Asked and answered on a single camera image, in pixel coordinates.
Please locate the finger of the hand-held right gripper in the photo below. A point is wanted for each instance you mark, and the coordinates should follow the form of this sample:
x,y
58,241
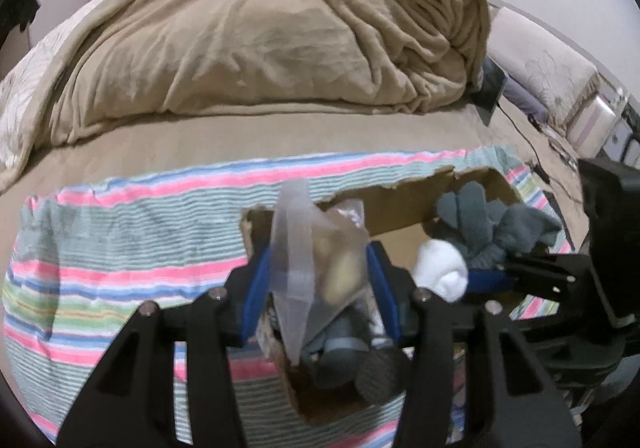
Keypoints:
x,y
492,282
560,328

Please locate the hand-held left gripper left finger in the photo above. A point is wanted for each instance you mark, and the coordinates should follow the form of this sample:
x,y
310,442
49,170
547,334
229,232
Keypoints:
x,y
254,295

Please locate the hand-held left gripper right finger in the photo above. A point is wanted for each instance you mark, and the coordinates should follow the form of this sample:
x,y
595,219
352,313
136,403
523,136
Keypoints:
x,y
384,290

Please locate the white sock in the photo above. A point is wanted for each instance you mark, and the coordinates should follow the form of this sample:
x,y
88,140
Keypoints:
x,y
442,270

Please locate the grey fleece socks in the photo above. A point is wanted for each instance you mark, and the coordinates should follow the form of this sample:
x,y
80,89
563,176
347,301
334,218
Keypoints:
x,y
480,223

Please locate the clear plastic bag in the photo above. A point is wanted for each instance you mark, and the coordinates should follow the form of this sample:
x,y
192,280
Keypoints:
x,y
320,258

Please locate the cardboard box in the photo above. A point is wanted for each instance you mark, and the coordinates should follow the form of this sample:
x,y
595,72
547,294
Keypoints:
x,y
395,215

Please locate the grey-blue rolled sock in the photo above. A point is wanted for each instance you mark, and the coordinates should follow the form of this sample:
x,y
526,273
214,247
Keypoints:
x,y
337,348

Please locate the dark grey rolled sock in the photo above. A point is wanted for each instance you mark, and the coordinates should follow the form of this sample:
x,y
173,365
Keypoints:
x,y
382,375

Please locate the white bedside cabinet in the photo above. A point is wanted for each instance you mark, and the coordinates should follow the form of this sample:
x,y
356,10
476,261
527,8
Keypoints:
x,y
607,125

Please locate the striped pastel cloth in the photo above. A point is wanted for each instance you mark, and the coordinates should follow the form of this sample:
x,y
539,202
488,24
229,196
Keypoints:
x,y
150,248

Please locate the bed with beige sheet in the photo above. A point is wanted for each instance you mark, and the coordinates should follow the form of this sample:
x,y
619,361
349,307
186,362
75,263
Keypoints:
x,y
280,132

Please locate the white patterned pillow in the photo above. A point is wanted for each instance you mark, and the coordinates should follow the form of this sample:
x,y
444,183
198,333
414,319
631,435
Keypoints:
x,y
542,62

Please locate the black tablet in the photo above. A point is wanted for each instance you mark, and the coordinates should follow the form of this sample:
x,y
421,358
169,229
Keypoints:
x,y
489,90

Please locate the beige blanket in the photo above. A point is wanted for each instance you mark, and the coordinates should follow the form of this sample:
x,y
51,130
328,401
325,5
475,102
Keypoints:
x,y
280,37

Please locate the white floral quilt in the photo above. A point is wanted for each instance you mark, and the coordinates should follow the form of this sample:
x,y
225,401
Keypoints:
x,y
25,92

